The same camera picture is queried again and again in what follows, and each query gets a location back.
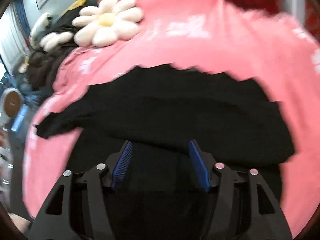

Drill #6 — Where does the round wooden disc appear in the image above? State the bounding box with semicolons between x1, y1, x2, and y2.
1;88;23;118

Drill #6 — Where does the dark brown puffer jacket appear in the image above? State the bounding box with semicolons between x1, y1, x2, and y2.
27;43;76;90

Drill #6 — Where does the blue bottle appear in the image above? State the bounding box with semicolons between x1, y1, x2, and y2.
11;104;29;133

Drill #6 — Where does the pink fleece blanket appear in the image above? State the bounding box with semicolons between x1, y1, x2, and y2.
23;0;319;237

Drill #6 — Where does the yellow and black cloth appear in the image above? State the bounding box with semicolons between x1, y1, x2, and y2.
60;0;87;17

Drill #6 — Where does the large daisy flower pillow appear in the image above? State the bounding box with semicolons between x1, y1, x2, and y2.
72;0;144;47

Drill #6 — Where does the black garment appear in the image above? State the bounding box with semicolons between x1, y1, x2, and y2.
36;64;295;196

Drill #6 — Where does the white plush toy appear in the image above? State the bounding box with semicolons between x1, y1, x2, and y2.
29;12;52;48

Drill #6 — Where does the small daisy flower pillow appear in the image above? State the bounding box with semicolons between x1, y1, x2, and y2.
39;31;74;52

